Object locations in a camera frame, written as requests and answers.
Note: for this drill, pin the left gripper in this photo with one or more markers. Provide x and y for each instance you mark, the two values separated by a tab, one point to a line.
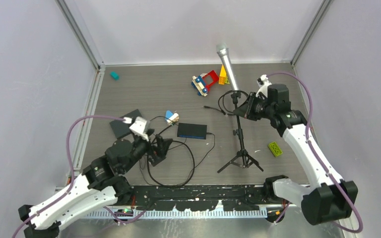
162	148

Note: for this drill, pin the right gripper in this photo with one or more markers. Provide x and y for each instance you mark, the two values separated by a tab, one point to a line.
246	110

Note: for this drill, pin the black network switch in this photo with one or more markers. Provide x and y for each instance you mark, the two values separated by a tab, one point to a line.
194	131

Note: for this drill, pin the blue white toy brick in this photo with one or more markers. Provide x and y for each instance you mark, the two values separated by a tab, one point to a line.
171	117

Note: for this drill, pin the green toy brick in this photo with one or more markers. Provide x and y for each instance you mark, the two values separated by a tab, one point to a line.
275	149

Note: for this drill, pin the black mini tripod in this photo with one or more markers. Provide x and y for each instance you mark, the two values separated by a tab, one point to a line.
242	159

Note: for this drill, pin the silver microphone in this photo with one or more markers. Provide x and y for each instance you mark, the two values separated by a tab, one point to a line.
223	52

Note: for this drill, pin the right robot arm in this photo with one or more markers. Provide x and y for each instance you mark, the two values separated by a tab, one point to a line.
329	197

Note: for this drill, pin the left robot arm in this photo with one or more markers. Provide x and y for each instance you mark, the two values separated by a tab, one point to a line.
100	184

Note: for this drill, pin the yellow toy brick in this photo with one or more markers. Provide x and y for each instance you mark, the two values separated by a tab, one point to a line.
223	78

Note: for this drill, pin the red blue toy vehicle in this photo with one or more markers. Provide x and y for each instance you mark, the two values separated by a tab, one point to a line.
203	83

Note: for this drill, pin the teal block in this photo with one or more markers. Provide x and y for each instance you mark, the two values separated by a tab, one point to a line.
114	75

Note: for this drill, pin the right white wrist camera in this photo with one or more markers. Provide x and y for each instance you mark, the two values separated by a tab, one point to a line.
263	83

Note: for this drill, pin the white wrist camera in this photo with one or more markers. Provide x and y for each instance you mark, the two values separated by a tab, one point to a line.
140	127
263	83

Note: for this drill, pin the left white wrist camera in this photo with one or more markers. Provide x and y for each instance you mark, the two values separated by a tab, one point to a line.
140	127

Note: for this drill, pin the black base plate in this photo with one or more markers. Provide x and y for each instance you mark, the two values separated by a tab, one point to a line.
203	198

